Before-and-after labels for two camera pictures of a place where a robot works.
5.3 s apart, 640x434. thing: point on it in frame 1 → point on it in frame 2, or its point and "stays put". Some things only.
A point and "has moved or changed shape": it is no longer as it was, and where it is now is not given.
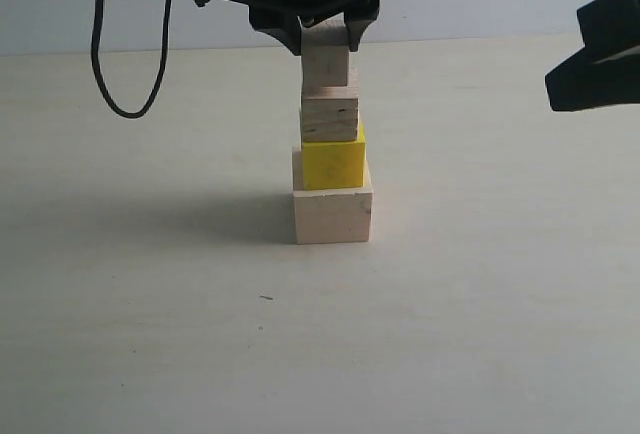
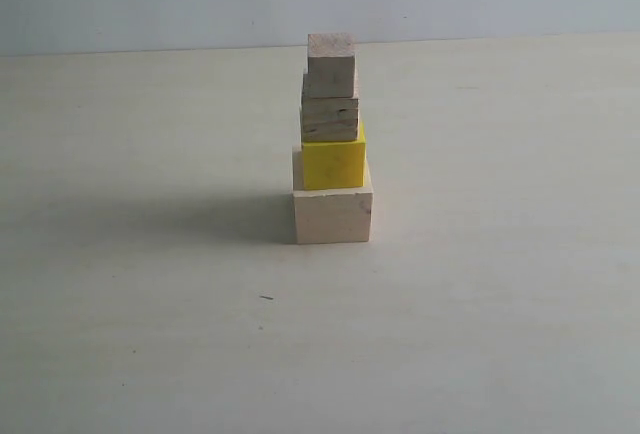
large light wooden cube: x=331 y=215 stays put
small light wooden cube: x=325 y=53 has moved or changed shape
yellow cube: x=334 y=164 stays put
